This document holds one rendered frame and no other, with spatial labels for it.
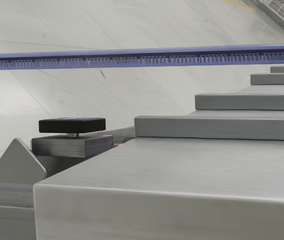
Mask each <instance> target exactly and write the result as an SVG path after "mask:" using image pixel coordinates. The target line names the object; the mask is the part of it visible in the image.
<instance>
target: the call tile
mask: <svg viewBox="0 0 284 240"><path fill-rule="evenodd" d="M104 130H106V119H105V118H98V119H89V120H39V132H40V133H90V132H96V131H104Z"/></svg>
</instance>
